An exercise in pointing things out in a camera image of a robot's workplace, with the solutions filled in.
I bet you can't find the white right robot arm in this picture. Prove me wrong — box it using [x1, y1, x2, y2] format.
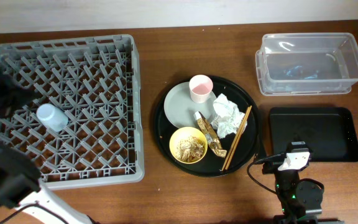
[262, 141, 324, 224]

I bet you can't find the wooden chopstick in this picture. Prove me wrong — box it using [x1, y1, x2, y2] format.
[221, 105, 251, 172]
[224, 106, 253, 171]

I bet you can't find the white paper napkin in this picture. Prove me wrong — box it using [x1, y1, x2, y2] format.
[211, 93, 245, 139]

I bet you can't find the gold foil wrapper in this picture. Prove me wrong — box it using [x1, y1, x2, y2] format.
[194, 111, 227, 158]

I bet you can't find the grey round plate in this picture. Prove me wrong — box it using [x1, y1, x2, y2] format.
[163, 82, 216, 128]

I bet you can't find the grey plastic dishwasher rack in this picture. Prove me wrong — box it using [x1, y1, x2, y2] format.
[0, 34, 145, 190]

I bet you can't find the clear plastic bin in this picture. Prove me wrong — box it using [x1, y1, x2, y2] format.
[255, 32, 358, 96]

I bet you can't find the light blue plastic cup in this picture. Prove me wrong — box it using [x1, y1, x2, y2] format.
[36, 103, 68, 132]

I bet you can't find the black rectangular tray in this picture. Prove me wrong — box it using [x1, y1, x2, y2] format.
[269, 107, 358, 162]

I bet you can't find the pink plastic cup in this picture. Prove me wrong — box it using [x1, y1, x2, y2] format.
[189, 75, 213, 103]

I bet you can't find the round black tray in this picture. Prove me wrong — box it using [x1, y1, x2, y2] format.
[152, 76, 264, 177]

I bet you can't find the yellow bowl with food scraps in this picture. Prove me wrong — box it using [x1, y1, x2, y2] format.
[169, 127, 208, 164]

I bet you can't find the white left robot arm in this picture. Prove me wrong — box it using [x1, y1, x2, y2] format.
[0, 67, 94, 223]

